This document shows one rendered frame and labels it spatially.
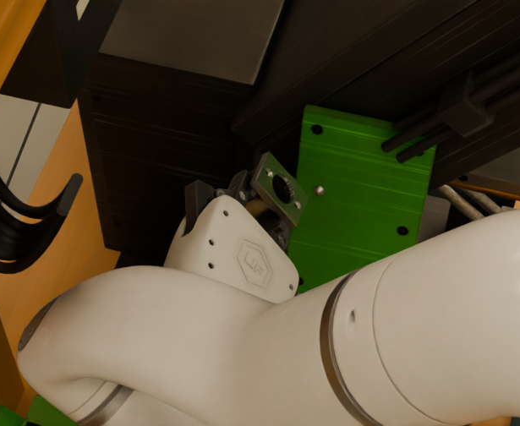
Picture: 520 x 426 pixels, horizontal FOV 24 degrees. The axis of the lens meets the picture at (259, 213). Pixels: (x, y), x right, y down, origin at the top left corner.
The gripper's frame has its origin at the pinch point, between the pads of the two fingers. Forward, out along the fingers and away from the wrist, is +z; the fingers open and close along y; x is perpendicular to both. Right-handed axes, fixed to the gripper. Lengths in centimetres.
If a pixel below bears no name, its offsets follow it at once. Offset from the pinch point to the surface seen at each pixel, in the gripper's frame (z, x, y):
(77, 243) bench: 22.4, 39.8, -4.5
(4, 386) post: -0.9, 38.5, -5.0
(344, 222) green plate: 6.6, -1.0, -8.5
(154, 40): 14.3, 7.1, 12.9
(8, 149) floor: 114, 124, -15
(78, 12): -4.6, -2.5, 22.5
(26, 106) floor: 126, 122, -12
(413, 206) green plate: 6.5, -7.7, -9.9
